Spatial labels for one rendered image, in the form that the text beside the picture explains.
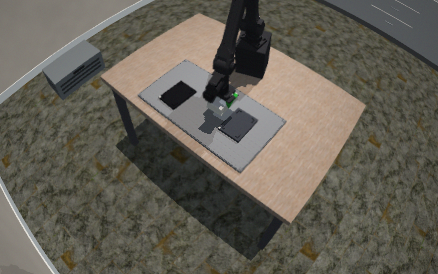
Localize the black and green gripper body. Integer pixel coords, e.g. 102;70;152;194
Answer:
217;85;235;103

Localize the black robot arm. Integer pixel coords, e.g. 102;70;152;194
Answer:
203;0;267;103

